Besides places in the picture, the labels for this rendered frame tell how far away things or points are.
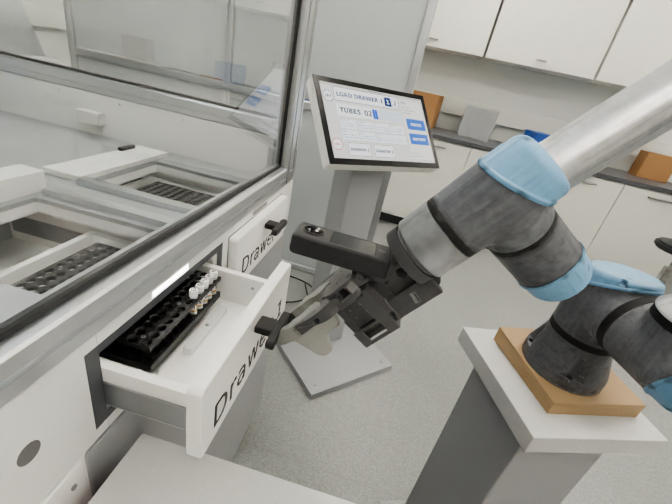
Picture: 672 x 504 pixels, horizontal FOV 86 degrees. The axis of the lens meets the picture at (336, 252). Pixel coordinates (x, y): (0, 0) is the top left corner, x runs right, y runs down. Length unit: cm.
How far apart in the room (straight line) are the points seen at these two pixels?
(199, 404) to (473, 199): 33
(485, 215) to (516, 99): 374
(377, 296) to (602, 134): 34
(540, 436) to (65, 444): 67
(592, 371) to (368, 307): 51
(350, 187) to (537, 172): 108
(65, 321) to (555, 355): 75
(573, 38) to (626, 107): 324
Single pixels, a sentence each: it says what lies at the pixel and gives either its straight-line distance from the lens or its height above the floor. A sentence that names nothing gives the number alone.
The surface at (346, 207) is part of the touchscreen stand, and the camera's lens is 141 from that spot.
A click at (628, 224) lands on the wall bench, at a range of 386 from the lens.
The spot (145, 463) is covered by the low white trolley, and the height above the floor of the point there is 76.
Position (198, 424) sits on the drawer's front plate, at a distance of 43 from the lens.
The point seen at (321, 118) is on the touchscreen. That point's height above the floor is 108.
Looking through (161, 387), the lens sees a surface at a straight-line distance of 45.
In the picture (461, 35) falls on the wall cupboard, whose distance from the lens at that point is 367.
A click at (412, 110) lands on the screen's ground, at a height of 114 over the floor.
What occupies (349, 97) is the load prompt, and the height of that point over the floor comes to 115.
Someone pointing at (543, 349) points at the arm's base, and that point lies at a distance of 81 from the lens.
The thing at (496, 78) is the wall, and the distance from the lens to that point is 405.
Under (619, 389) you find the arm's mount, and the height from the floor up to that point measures 79.
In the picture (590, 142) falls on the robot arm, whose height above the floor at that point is 121.
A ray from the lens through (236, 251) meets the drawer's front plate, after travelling 67.
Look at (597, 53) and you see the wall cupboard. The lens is 387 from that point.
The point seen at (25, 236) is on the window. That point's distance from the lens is 37.
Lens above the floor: 123
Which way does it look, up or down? 27 degrees down
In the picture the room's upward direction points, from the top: 12 degrees clockwise
